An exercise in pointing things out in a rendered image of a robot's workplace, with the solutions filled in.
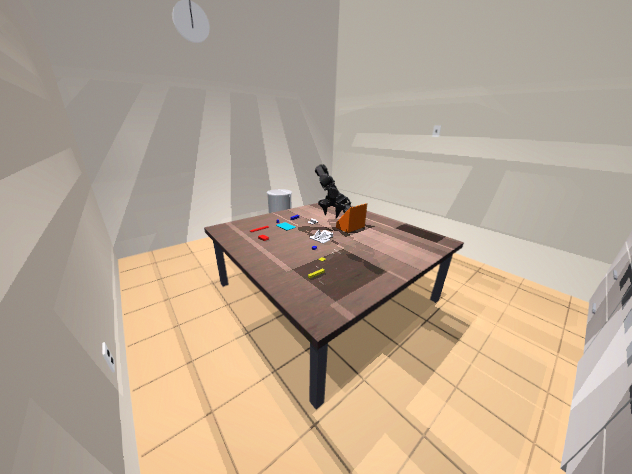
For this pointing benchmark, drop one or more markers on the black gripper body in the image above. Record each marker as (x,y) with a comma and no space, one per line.
(337,206)

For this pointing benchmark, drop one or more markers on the yellow rectangular bar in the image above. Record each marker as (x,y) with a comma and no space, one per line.
(316,273)

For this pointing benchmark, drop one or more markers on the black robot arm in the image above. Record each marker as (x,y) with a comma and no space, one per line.
(333,192)

